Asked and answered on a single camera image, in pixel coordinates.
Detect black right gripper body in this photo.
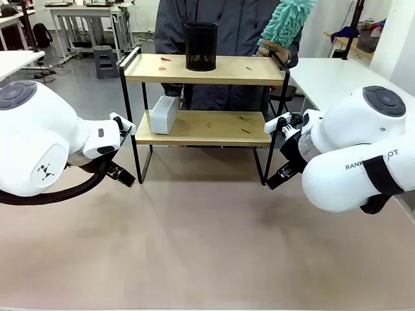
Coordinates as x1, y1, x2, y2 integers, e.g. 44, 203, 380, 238
279, 128, 309, 170

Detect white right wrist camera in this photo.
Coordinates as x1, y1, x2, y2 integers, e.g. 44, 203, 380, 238
263, 112, 294, 134

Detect black backpack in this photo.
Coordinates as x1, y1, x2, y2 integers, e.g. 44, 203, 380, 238
32, 22, 53, 49

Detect white desk with dark items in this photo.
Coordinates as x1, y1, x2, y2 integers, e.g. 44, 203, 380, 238
0, 6, 36, 51

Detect white rectangular box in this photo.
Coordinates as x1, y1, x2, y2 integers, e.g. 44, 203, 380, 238
149, 95, 181, 135

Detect person in dark grey jacket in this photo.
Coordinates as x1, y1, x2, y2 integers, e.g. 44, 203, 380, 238
154, 0, 304, 113

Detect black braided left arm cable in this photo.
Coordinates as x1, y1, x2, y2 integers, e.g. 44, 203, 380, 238
0, 155, 114, 206

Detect black chair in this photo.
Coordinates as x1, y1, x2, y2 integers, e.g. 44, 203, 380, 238
268, 84, 298, 124

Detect blue and red cloth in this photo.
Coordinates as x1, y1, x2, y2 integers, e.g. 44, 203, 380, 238
330, 17, 388, 39

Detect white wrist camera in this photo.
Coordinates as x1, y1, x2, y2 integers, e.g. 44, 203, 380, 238
109, 111, 137, 136
263, 112, 294, 134

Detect teal chenille duster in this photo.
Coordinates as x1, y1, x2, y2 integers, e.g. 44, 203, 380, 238
257, 0, 317, 58

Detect white frame workbench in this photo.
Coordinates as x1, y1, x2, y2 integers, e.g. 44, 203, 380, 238
44, 1, 134, 62

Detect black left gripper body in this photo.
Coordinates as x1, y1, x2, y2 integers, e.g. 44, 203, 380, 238
84, 151, 115, 175

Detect black mesh pen holder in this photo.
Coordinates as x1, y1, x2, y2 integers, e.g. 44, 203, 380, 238
184, 21, 217, 72

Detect grey step stool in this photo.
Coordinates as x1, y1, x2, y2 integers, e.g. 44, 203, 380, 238
93, 45, 120, 80

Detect two-tier wooden shelf black frame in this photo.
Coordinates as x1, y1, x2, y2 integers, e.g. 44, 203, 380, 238
118, 46, 291, 187

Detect black stand pole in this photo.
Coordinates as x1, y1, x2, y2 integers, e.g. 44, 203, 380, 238
19, 0, 42, 52
340, 0, 366, 61

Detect wooden top table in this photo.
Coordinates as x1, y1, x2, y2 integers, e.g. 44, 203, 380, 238
324, 30, 361, 56

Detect wire mesh basket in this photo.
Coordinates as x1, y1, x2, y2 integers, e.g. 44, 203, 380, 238
358, 29, 381, 54

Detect black strap on right arm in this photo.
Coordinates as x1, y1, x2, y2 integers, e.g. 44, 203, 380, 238
362, 155, 405, 197

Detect person's left hand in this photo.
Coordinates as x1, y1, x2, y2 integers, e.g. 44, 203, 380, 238
257, 45, 291, 69

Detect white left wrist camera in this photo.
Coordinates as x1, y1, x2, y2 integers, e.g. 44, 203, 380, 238
109, 111, 137, 136

